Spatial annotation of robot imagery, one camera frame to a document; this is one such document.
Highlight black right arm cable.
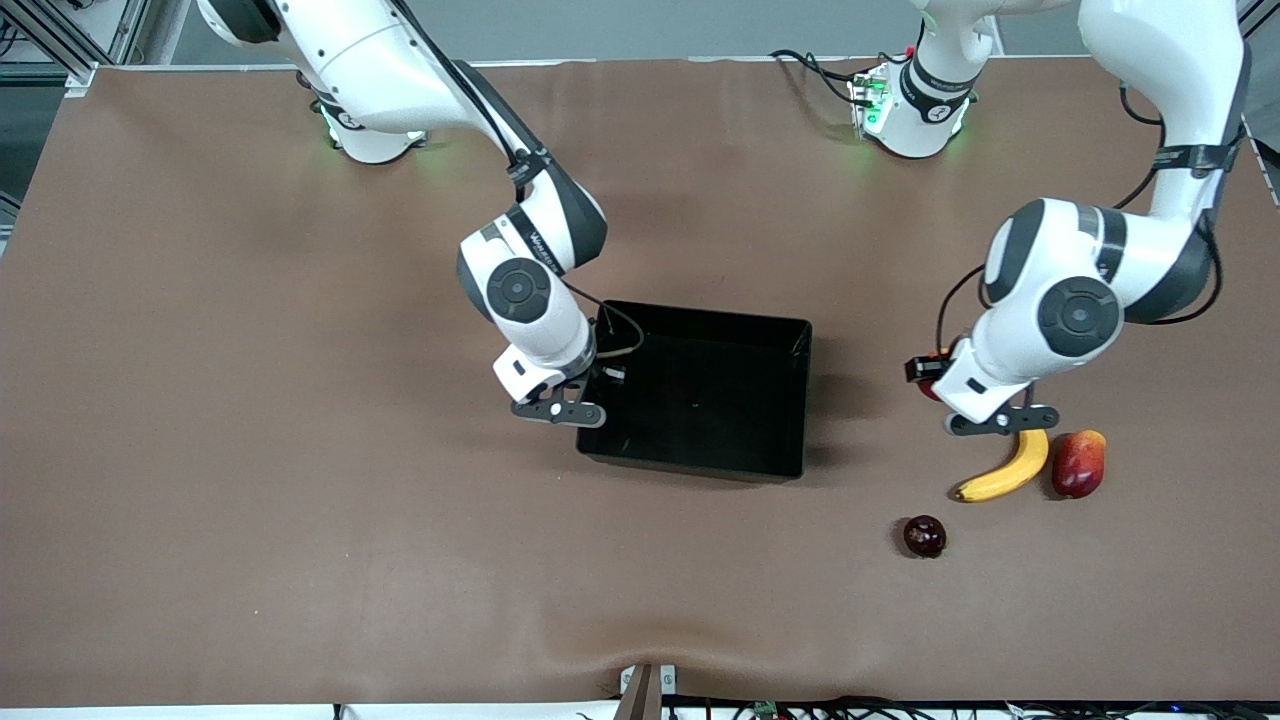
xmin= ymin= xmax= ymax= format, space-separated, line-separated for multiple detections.
xmin=400 ymin=0 xmax=646 ymax=359

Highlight black left base cables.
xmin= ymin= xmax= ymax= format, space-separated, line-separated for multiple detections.
xmin=770 ymin=48 xmax=906 ymax=106

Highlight red apple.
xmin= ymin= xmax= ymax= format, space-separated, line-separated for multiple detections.
xmin=918 ymin=348 xmax=953 ymax=403

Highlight black plastic box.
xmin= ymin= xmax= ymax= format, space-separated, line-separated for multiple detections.
xmin=575 ymin=299 xmax=813 ymax=484

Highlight yellow banana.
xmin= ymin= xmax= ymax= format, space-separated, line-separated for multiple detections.
xmin=953 ymin=430 xmax=1051 ymax=504

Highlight brown table cover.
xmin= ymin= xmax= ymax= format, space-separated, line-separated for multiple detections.
xmin=0 ymin=55 xmax=1280 ymax=706

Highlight red mango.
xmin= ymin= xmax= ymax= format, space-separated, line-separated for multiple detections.
xmin=1050 ymin=429 xmax=1108 ymax=500

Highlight dark purple round fruit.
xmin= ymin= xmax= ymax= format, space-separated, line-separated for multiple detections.
xmin=903 ymin=514 xmax=948 ymax=560

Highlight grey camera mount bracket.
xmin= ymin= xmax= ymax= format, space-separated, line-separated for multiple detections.
xmin=612 ymin=663 xmax=677 ymax=720

